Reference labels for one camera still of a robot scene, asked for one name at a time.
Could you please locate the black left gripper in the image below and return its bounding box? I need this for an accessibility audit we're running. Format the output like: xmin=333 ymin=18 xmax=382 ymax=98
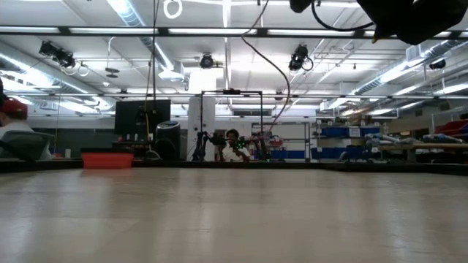
xmin=288 ymin=0 xmax=312 ymax=14

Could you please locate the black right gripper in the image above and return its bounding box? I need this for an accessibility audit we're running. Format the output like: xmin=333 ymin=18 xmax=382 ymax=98
xmin=356 ymin=0 xmax=416 ymax=41

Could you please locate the black ceiling dome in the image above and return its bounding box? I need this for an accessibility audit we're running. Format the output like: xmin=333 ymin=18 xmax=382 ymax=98
xmin=428 ymin=58 xmax=447 ymax=71

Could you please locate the shelf with red bins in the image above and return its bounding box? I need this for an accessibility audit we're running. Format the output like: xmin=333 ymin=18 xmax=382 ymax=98
xmin=434 ymin=119 xmax=468 ymax=137

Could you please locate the long wooden workbench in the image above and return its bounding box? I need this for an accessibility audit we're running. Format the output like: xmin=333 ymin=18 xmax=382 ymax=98
xmin=378 ymin=142 xmax=468 ymax=164

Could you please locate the white square pillar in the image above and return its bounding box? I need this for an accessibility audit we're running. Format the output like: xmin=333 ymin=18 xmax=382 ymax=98
xmin=187 ymin=69 xmax=217 ymax=161

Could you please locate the person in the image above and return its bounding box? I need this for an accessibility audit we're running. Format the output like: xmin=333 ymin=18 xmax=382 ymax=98
xmin=0 ymin=98 xmax=53 ymax=161
xmin=218 ymin=128 xmax=252 ymax=163

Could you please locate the black monitor screen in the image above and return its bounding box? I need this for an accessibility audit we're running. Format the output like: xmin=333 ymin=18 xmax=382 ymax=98
xmin=114 ymin=99 xmax=172 ymax=135

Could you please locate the red plastic bin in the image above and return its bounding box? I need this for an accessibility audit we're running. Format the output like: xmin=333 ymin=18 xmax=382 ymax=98
xmin=80 ymin=147 xmax=135 ymax=169

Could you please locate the grey mesh office chair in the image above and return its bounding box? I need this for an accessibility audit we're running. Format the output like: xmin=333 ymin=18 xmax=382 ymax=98
xmin=0 ymin=130 xmax=56 ymax=161

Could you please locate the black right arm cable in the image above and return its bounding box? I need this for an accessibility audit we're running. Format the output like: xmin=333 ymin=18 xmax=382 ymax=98
xmin=310 ymin=0 xmax=374 ymax=32

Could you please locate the black camera with cable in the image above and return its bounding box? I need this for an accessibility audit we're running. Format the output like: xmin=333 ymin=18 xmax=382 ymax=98
xmin=288 ymin=43 xmax=314 ymax=72

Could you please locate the black round camera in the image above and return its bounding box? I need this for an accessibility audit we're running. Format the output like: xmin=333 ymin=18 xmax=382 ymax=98
xmin=199 ymin=53 xmax=215 ymax=70

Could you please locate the white cable ring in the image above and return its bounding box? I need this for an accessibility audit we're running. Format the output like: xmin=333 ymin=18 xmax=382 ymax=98
xmin=162 ymin=0 xmax=184 ymax=20

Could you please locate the black frame crossbeam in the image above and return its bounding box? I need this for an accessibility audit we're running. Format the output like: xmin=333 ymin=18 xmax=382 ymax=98
xmin=0 ymin=25 xmax=468 ymax=40

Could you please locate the hanging black yellow cord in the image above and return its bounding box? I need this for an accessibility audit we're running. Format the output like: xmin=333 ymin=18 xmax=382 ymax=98
xmin=143 ymin=0 xmax=162 ymax=161

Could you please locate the black aluminium table frame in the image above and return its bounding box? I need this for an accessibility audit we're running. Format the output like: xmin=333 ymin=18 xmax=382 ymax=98
xmin=0 ymin=140 xmax=468 ymax=175

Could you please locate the black camera cluster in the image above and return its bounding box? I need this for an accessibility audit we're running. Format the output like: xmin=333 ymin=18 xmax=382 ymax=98
xmin=39 ymin=40 xmax=77 ymax=69

